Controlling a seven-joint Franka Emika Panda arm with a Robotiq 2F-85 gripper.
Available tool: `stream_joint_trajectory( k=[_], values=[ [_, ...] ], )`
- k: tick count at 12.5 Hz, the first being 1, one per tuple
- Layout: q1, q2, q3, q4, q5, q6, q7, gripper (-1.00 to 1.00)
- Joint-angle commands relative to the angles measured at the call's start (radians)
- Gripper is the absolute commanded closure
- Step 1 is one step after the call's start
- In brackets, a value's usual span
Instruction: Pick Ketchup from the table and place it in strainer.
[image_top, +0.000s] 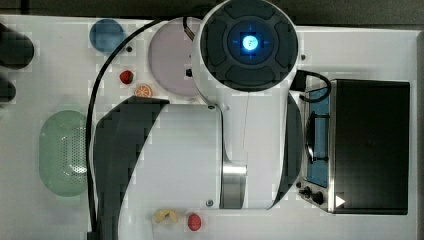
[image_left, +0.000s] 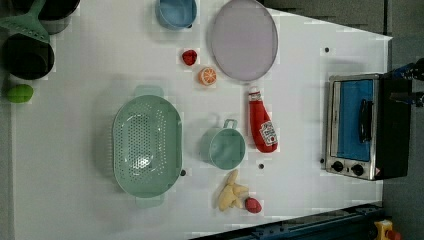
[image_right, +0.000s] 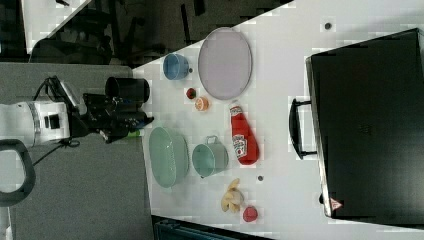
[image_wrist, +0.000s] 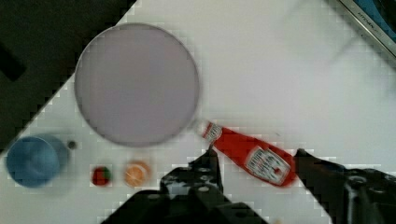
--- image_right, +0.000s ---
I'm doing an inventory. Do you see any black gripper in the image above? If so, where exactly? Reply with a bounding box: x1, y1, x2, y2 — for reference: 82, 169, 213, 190
69, 93, 154, 143

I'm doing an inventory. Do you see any red ketchup bottle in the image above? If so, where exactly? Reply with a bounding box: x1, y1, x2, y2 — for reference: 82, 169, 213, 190
229, 104, 259, 165

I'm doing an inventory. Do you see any green oval strainer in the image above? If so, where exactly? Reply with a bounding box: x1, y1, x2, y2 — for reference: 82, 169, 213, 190
148, 127, 189, 188

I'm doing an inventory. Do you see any green lime toy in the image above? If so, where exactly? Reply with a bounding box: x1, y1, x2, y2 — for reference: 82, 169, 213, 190
127, 130, 141, 137

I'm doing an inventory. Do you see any black cylinder container upper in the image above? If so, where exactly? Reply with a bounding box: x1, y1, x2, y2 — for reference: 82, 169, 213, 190
105, 77, 150, 103

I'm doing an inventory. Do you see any red strawberry toy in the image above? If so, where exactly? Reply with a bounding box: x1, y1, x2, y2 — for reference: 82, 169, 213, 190
186, 88, 196, 99

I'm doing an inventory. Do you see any orange slice toy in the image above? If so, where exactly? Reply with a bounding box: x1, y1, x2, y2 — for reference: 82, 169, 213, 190
195, 97, 209, 111

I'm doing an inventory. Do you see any blue bowl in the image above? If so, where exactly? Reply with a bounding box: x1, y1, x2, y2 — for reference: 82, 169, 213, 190
163, 53, 189, 80

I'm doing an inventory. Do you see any grey round plate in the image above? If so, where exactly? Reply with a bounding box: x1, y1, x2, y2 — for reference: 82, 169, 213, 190
198, 27, 252, 100

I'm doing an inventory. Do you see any black toaster oven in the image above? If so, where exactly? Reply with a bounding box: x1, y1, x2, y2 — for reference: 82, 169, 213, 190
305, 28, 424, 229

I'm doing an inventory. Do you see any green cup with handle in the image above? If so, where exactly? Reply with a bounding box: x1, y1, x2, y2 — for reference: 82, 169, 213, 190
192, 135, 229, 178

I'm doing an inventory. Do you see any blue metal frame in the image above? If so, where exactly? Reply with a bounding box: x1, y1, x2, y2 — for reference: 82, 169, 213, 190
152, 215, 270, 240

